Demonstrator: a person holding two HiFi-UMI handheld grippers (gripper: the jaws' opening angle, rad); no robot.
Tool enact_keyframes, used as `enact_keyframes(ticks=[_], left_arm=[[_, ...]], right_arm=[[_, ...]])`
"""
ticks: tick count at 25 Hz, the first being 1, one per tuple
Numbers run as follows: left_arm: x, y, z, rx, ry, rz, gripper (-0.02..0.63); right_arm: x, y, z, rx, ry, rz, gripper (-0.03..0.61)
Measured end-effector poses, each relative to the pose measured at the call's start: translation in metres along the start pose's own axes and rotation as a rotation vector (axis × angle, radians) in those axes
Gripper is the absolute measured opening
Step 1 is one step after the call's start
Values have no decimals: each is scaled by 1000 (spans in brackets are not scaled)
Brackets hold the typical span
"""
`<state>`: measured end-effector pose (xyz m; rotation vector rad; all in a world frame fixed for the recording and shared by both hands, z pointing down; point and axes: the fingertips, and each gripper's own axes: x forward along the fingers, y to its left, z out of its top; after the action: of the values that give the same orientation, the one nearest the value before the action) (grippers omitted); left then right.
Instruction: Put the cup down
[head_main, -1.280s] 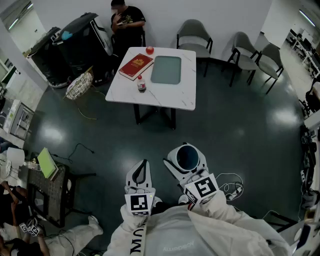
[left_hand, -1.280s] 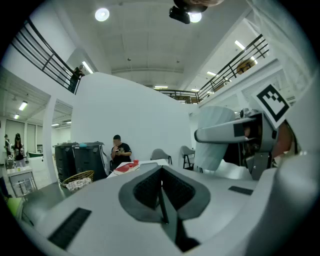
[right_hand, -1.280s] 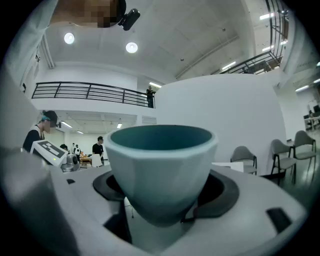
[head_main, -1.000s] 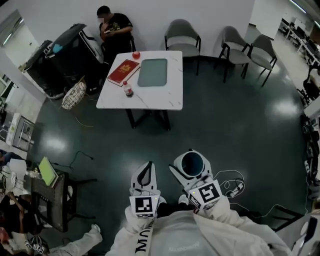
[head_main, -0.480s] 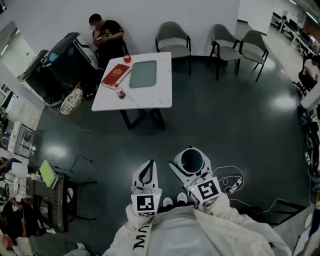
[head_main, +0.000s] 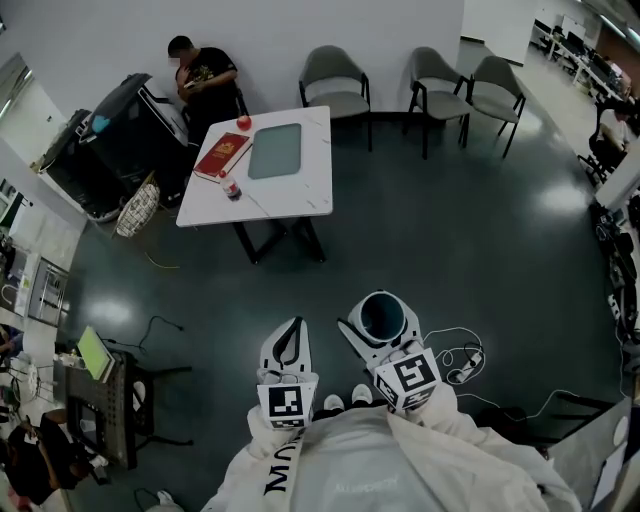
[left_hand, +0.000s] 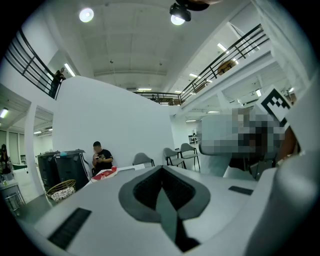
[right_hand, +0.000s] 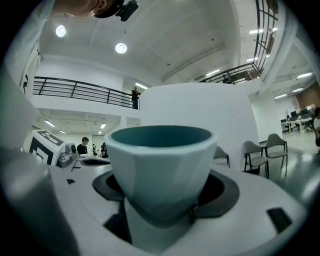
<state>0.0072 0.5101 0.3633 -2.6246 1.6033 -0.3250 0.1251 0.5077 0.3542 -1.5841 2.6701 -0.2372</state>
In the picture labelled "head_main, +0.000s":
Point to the person's left forearm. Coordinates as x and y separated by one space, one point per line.
265 440

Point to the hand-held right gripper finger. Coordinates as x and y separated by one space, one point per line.
415 332
365 350

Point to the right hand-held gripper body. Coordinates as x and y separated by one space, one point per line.
407 377

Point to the black perforated stool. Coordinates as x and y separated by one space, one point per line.
105 410

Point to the person's black trousers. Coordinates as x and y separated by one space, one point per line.
327 415

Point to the person's right white shoe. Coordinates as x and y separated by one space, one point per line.
361 394

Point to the green notebook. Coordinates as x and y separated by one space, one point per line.
92 352

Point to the metal rack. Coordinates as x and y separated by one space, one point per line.
47 292

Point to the black equipment pile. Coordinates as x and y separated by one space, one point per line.
620 270

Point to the white power strip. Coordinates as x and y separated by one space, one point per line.
470 367

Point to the white marble table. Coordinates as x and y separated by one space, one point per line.
310 200

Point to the person's right forearm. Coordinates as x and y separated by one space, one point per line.
440 415

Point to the teal cup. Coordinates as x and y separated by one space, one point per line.
382 317

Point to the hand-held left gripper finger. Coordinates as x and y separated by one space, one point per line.
304 355
270 352

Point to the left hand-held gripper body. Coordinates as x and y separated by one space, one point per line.
287 402

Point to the grey-green tray mat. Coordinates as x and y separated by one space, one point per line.
275 152

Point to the cola bottle with red cap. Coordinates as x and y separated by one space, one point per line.
232 189

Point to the red apple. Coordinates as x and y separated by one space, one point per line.
244 123

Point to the red book with gold print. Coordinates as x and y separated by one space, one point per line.
222 156

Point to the person's left white shoe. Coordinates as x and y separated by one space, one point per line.
332 401

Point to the blue cloth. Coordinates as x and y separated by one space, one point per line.
100 123

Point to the person's white shoe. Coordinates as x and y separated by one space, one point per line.
361 394
332 401

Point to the black wheeled cabinet white frame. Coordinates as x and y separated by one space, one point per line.
135 140

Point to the grey chair with black legs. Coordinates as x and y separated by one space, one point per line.
440 102
495 107
340 97

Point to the person's white jacket torso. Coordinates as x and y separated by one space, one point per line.
360 470

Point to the office desks with monitors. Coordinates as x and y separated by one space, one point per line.
585 55

